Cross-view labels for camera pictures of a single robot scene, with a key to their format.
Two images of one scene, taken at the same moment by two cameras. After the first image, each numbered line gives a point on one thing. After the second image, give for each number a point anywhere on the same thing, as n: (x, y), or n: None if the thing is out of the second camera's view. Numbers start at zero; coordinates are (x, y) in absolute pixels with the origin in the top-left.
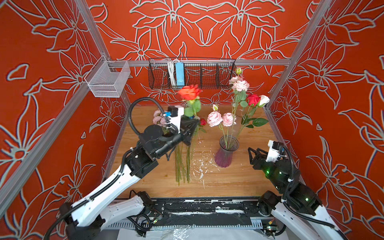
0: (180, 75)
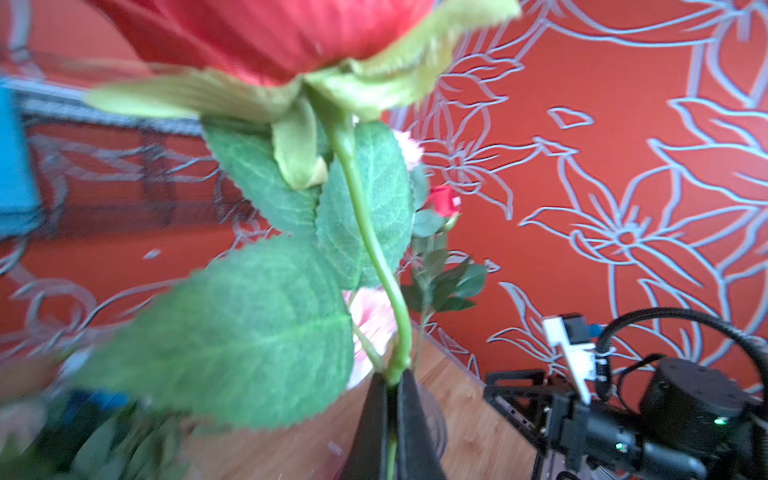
0: (20, 212)
